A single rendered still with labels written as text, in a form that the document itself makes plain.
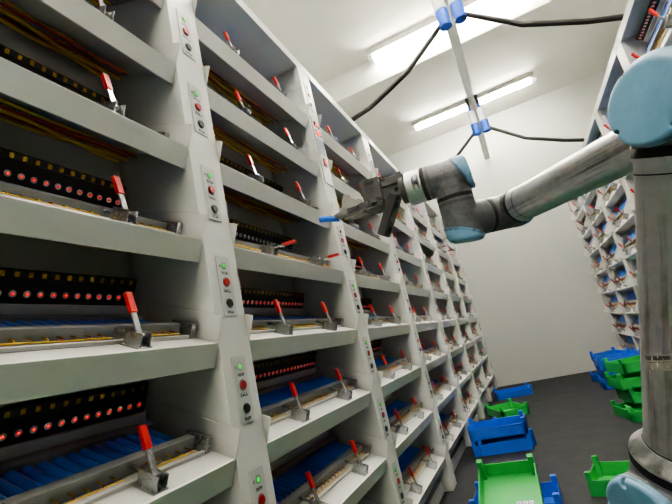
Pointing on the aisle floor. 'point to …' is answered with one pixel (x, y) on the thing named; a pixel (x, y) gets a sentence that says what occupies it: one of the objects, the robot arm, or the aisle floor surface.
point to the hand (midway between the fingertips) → (340, 218)
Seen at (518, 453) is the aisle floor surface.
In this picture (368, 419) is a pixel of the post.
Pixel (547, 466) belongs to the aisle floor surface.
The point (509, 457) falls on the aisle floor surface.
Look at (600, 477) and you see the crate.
